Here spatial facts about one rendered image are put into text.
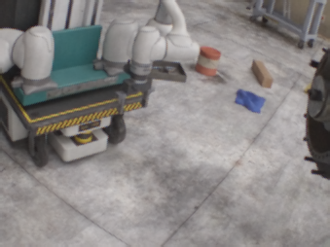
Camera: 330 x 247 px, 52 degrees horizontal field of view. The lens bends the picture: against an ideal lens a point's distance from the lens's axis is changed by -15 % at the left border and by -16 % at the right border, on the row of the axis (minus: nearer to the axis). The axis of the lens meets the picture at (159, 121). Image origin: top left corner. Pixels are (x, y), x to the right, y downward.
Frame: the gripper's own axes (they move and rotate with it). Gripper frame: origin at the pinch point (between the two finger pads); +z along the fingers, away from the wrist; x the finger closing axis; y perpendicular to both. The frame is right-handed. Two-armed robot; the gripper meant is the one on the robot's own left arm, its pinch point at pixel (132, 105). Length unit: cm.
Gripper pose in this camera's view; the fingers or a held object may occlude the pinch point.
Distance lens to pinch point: 175.1
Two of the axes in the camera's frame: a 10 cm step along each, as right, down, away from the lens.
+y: 6.4, 5.1, -5.8
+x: 7.4, -2.2, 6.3
